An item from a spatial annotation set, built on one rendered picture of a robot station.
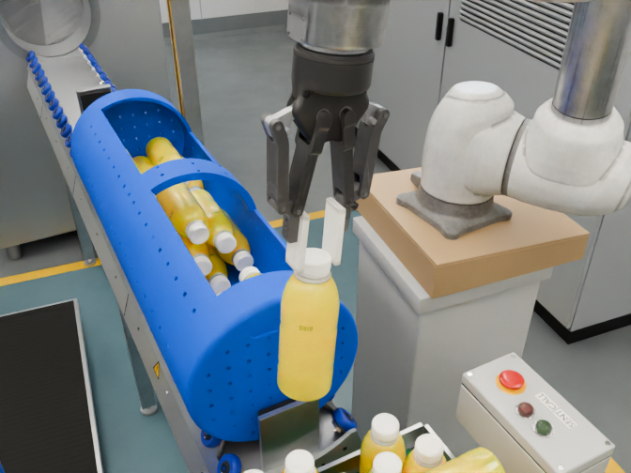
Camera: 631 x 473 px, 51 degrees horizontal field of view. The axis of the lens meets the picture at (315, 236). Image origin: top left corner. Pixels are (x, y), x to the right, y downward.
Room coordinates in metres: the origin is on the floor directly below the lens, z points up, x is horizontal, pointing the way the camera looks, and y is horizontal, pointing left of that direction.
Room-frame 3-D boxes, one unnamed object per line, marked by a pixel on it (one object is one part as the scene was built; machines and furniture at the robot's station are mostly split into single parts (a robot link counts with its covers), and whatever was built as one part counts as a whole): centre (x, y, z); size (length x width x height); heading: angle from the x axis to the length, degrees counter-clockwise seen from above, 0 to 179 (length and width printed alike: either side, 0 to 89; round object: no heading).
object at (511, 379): (0.67, -0.29, 1.11); 0.04 x 0.04 x 0.01
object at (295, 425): (0.68, 0.04, 0.99); 0.10 x 0.02 x 0.12; 118
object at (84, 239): (2.45, 1.04, 0.31); 0.06 x 0.06 x 0.63; 28
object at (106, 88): (1.86, 0.66, 1.00); 0.10 x 0.04 x 0.15; 118
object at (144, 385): (1.58, 0.59, 0.31); 0.06 x 0.06 x 0.63; 28
